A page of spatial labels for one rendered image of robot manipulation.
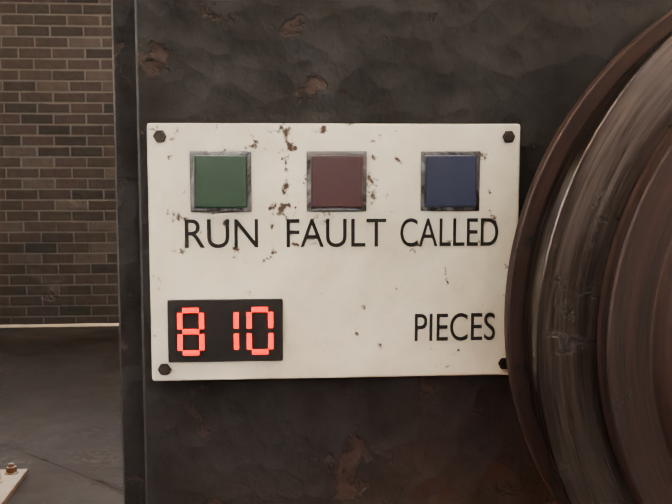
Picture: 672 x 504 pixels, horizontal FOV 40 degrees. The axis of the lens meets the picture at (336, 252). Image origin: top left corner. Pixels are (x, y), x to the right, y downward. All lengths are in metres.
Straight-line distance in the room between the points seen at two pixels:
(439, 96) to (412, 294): 0.14
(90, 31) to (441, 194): 6.18
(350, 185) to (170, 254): 0.13
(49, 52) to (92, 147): 0.71
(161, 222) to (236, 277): 0.06
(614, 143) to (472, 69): 0.17
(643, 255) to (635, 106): 0.08
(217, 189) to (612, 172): 0.26
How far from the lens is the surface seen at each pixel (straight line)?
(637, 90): 0.55
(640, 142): 0.55
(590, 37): 0.71
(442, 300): 0.66
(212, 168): 0.64
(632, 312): 0.54
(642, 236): 0.54
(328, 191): 0.64
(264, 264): 0.65
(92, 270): 6.77
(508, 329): 0.61
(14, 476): 3.73
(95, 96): 6.73
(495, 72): 0.69
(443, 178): 0.65
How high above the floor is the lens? 1.22
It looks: 6 degrees down
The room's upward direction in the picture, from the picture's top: straight up
